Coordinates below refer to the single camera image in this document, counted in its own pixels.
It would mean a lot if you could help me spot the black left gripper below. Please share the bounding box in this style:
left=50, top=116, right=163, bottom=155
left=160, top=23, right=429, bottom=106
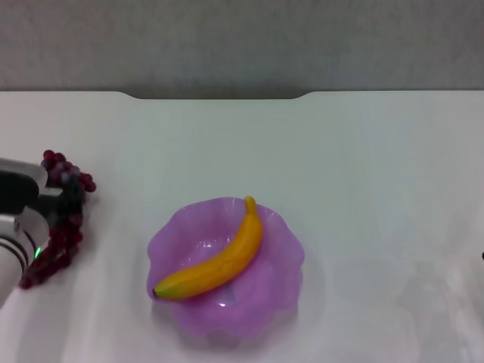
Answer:
left=36, top=175, right=86, bottom=230

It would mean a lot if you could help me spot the dark red grape bunch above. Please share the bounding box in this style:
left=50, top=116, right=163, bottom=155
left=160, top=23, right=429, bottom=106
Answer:
left=18, top=149, right=98, bottom=291

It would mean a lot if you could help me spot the yellow banana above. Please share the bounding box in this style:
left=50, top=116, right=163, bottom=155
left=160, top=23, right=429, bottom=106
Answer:
left=151, top=194, right=264, bottom=302

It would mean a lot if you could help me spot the purple wavy plastic bowl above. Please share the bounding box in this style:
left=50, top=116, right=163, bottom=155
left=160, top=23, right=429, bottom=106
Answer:
left=146, top=196, right=306, bottom=338

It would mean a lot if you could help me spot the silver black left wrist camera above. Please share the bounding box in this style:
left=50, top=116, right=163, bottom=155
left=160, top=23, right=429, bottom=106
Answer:
left=0, top=157, right=51, bottom=217

